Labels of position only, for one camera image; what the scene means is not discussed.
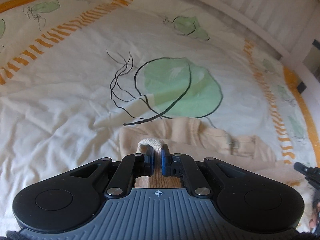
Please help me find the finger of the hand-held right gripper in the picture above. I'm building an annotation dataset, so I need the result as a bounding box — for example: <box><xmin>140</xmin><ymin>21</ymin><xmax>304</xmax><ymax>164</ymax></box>
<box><xmin>293</xmin><ymin>162</ymin><xmax>320</xmax><ymax>190</ymax></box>

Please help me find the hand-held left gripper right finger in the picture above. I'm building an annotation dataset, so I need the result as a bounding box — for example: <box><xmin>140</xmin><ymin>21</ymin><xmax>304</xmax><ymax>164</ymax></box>
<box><xmin>161</xmin><ymin>144</ymin><xmax>250</xmax><ymax>197</ymax></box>

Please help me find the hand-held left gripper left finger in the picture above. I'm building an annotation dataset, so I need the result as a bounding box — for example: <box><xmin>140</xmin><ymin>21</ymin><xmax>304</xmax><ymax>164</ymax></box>
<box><xmin>69</xmin><ymin>145</ymin><xmax>154</xmax><ymax>197</ymax></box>

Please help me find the beige printed sweater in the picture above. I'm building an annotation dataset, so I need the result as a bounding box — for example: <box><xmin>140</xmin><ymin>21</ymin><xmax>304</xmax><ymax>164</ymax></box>
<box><xmin>119</xmin><ymin>117</ymin><xmax>309</xmax><ymax>189</ymax></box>

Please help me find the person's right hand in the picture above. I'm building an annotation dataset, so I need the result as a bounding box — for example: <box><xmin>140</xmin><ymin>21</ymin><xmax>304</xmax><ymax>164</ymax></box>
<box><xmin>309</xmin><ymin>204</ymin><xmax>320</xmax><ymax>230</ymax></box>

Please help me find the yellow bed sheet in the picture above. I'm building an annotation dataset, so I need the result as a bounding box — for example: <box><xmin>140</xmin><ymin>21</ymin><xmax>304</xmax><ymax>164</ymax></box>
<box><xmin>0</xmin><ymin>0</ymin><xmax>320</xmax><ymax>165</ymax></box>

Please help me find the leaf print blanket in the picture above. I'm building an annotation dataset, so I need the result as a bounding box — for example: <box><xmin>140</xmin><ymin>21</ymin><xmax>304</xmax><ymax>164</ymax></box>
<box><xmin>0</xmin><ymin>0</ymin><xmax>320</xmax><ymax>233</ymax></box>

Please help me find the white bed frame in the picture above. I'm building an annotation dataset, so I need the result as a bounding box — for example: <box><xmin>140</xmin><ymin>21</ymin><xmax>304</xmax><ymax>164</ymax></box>
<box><xmin>147</xmin><ymin>0</ymin><xmax>320</xmax><ymax>85</ymax></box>

